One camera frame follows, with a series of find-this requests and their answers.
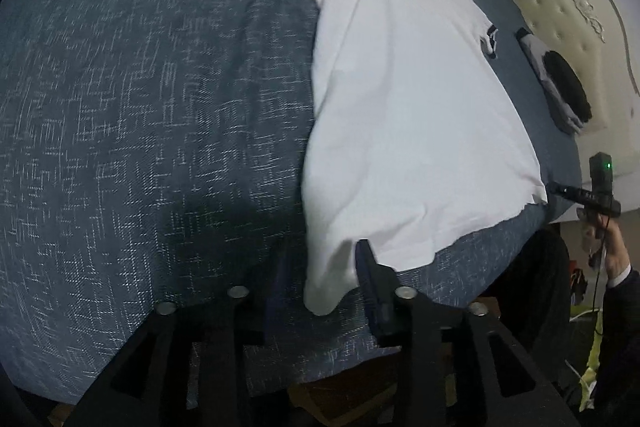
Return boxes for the person's right hand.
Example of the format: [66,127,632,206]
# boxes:
[575,207,632,280]

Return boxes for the yellow-green plastic bag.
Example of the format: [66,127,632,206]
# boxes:
[565,304,603,413]

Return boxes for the cream tufted headboard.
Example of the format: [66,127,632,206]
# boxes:
[490,0,640,223]

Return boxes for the red and black object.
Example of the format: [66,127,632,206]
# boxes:
[570,268,587,305]

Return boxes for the blue heathered bed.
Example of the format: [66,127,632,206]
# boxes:
[0,0,583,408]

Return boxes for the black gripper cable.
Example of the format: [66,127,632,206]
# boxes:
[590,214,612,323]

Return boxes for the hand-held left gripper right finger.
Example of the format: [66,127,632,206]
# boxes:
[355,239,581,427]

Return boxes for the person's right forearm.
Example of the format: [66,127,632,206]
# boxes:
[595,267,640,427]

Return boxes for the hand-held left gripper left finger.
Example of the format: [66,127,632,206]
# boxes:
[62,287,271,427]

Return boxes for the folded grey and black clothes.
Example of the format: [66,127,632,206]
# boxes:
[515,27,594,136]

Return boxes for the person's leg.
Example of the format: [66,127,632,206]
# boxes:
[477,227,573,358]

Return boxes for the white polo shirt black trim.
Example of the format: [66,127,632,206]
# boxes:
[159,0,548,318]

